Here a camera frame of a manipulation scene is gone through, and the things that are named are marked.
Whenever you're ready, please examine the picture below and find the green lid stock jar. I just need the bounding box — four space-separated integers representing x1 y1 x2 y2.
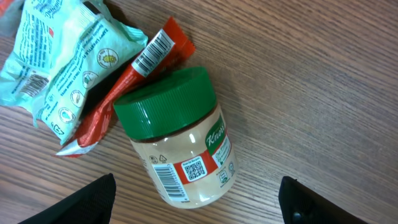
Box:
113 67 239 209

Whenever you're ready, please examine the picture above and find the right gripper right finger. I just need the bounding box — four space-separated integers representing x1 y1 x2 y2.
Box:
278 176 366 224

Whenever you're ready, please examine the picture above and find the red snack stick wrapper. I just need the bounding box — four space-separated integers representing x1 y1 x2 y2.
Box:
56 17 195 157

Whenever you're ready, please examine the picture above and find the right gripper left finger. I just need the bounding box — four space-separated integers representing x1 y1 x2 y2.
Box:
20 173 116 224

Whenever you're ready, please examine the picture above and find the mint green wipes pack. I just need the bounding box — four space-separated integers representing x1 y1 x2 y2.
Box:
1 0 148 143

